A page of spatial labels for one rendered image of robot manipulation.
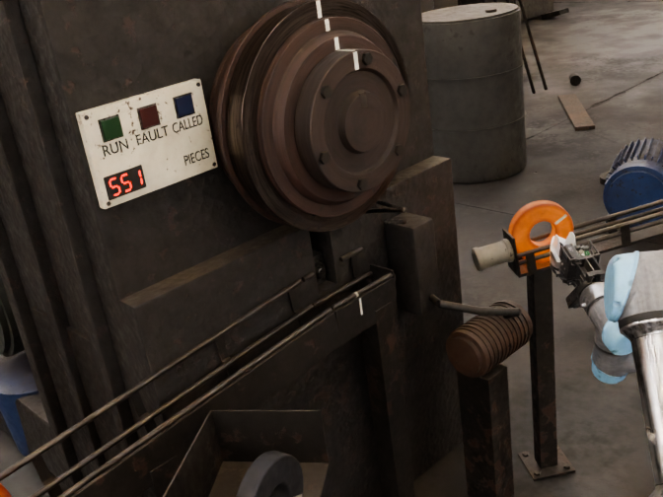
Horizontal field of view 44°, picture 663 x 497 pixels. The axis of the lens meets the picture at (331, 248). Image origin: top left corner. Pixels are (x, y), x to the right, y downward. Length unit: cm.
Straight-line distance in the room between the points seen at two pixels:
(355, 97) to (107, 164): 48
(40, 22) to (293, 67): 45
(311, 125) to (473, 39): 287
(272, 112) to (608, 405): 154
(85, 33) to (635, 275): 103
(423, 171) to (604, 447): 97
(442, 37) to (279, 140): 287
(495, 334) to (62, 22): 119
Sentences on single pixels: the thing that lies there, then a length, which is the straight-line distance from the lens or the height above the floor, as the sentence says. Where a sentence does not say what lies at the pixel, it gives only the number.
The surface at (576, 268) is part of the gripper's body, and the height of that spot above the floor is 71.
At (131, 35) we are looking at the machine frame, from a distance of 157.
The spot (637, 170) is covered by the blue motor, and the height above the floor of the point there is 31.
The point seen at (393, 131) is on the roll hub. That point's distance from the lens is 170.
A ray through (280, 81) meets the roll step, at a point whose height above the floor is 123.
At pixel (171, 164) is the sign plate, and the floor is 110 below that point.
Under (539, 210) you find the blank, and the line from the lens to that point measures 203.
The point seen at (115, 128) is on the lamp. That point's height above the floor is 120.
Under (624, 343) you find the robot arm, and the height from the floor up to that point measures 63.
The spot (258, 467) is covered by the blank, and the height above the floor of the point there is 75.
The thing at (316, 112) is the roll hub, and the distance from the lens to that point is 153.
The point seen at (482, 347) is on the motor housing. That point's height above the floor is 50.
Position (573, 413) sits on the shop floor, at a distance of 263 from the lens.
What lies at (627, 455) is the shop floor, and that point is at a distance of 248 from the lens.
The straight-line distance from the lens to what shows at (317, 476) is 148.
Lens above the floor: 152
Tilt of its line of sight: 23 degrees down
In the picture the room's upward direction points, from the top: 8 degrees counter-clockwise
